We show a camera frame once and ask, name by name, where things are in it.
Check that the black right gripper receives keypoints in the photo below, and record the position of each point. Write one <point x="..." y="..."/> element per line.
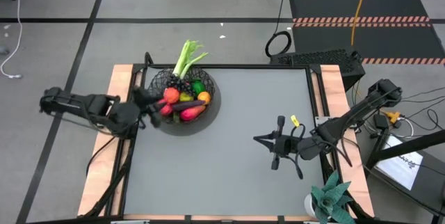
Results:
<point x="286" y="145"/>

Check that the white paper sheet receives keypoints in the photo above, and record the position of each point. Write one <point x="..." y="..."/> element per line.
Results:
<point x="400" y="163"/>

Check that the black ramp mat orange stripes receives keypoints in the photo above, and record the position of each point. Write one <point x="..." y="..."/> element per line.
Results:
<point x="365" y="8"/>

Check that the yellow connector plug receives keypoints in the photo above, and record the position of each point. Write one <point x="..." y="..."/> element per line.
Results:
<point x="394" y="117"/>

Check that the red orange mango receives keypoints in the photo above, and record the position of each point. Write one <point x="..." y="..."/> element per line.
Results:
<point x="191" y="113"/>

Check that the grey round woven placemat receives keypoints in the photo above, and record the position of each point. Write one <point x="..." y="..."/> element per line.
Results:
<point x="194" y="128"/>

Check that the green bell pepper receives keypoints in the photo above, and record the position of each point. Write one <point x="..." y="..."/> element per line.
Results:
<point x="199" y="87"/>

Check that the yellow tag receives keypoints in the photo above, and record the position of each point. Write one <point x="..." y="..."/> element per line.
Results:
<point x="295" y="120"/>

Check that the silver mounting bracket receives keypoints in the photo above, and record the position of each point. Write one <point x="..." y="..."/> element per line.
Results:
<point x="321" y="120"/>

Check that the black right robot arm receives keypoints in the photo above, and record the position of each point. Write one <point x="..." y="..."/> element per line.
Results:
<point x="347" y="119"/>

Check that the purple eggplant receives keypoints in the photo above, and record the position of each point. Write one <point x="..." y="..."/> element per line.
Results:
<point x="189" y="105"/>

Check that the orange fruit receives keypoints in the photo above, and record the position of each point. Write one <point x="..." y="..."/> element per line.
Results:
<point x="204" y="97"/>

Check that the dark grape bunch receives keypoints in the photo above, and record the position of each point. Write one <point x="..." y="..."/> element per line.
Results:
<point x="179" y="84"/>

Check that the black power adapter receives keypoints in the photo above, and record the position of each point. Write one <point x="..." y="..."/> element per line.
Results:
<point x="381" y="121"/>

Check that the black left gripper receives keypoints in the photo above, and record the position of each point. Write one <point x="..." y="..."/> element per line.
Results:
<point x="130" y="118"/>

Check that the potted green plant white pot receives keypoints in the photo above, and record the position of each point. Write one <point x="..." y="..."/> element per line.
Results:
<point x="330" y="199"/>

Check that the green white celery bunch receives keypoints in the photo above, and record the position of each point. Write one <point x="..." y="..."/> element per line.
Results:
<point x="186" y="58"/>

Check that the red-orange round fruit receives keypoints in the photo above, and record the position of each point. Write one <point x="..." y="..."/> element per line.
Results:
<point x="171" y="95"/>

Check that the black table frame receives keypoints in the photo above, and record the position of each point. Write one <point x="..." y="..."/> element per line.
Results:
<point x="226" y="66"/>

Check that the dark green cucumber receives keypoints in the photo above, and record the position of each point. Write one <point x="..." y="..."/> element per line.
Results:
<point x="176" y="118"/>

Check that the yellow-green apple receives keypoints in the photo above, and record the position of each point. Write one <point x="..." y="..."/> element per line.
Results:
<point x="186" y="97"/>

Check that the wooden table side board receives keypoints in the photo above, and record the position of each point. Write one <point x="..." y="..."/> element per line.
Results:
<point x="104" y="168"/>
<point x="351" y="182"/>

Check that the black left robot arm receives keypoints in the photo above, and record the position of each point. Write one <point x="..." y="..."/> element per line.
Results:
<point x="83" y="105"/>

